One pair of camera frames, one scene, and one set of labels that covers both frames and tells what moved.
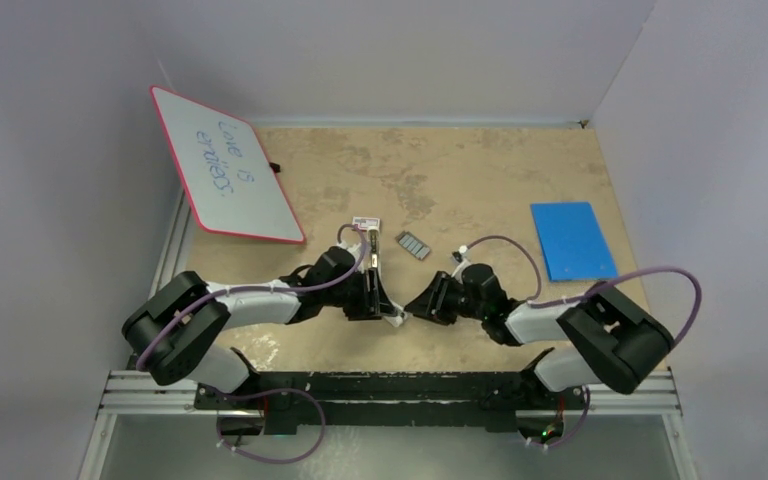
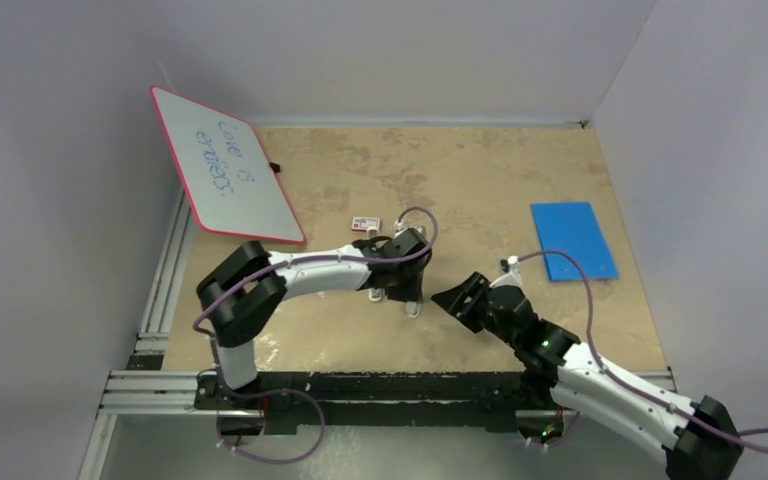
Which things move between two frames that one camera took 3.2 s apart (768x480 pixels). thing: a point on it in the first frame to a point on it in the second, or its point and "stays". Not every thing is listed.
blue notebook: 572,241 stays
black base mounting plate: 336,402 stays
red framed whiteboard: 225,168 stays
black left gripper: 372,301 to 411,292
